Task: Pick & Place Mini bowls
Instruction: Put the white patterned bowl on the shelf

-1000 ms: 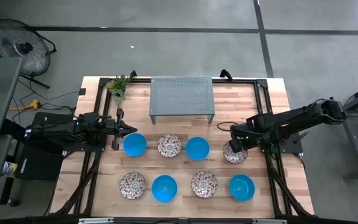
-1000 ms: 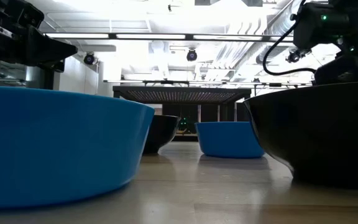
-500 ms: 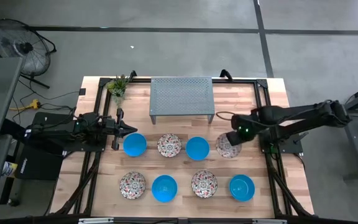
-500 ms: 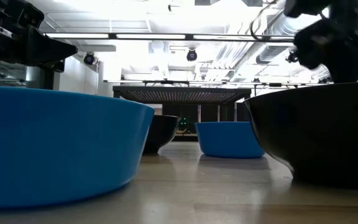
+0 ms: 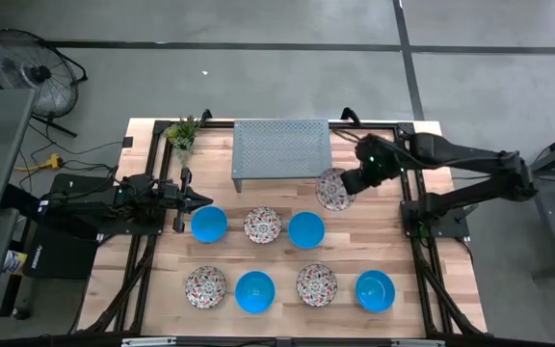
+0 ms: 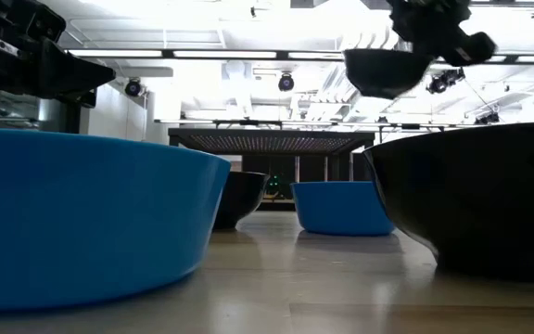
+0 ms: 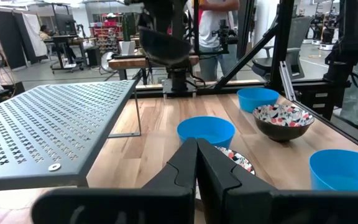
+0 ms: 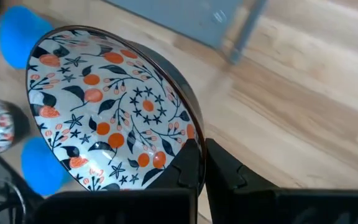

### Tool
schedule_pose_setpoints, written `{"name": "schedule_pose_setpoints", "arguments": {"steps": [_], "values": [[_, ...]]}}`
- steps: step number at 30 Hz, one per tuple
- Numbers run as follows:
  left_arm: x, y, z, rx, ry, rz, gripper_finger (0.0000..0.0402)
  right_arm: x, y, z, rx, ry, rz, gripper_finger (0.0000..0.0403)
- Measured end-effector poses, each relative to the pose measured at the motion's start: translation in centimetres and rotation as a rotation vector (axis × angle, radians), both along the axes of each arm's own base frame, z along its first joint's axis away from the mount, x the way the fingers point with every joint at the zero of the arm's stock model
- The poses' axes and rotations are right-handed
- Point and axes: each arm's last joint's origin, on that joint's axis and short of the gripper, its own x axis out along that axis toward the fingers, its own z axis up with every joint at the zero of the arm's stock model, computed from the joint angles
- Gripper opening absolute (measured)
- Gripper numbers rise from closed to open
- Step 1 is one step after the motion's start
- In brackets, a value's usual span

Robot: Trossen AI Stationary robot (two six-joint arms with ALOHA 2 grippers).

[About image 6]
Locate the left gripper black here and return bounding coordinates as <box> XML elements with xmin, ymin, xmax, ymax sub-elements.
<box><xmin>0</xmin><ymin>27</ymin><xmax>116</xmax><ymax>109</ymax></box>

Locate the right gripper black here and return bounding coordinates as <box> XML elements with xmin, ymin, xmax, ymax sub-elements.
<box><xmin>387</xmin><ymin>0</ymin><xmax>498</xmax><ymax>68</ymax></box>

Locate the floral mini bowl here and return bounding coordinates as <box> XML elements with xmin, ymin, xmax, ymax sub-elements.
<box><xmin>343</xmin><ymin>48</ymin><xmax>435</xmax><ymax>101</ymax></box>
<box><xmin>362</xmin><ymin>121</ymin><xmax>534</xmax><ymax>283</ymax></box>
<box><xmin>213</xmin><ymin>170</ymin><xmax>271</xmax><ymax>231</ymax></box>

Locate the blue plastic mini bowl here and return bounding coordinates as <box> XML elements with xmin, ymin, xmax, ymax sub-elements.
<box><xmin>0</xmin><ymin>127</ymin><xmax>232</xmax><ymax>311</ymax></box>
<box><xmin>290</xmin><ymin>180</ymin><xmax>396</xmax><ymax>237</ymax></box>

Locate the black ceiling spotlight cluster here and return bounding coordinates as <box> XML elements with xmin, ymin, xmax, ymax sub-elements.
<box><xmin>474</xmin><ymin>110</ymin><xmax>501</xmax><ymax>125</ymax></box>
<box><xmin>426</xmin><ymin>67</ymin><xmax>466</xmax><ymax>96</ymax></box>

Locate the overhead LED light bar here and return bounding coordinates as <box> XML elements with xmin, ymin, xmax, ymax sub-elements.
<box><xmin>65</xmin><ymin>47</ymin><xmax>534</xmax><ymax>65</ymax></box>

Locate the grey perforated metal shelf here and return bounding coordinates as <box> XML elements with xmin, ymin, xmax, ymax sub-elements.
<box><xmin>168</xmin><ymin>127</ymin><xmax>375</xmax><ymax>183</ymax></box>

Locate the dark cabinet with green lights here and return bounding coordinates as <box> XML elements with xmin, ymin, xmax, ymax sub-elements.
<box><xmin>241</xmin><ymin>155</ymin><xmax>356</xmax><ymax>201</ymax></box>

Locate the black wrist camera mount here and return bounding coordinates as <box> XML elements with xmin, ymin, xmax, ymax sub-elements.
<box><xmin>0</xmin><ymin>0</ymin><xmax>68</xmax><ymax>44</ymax></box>

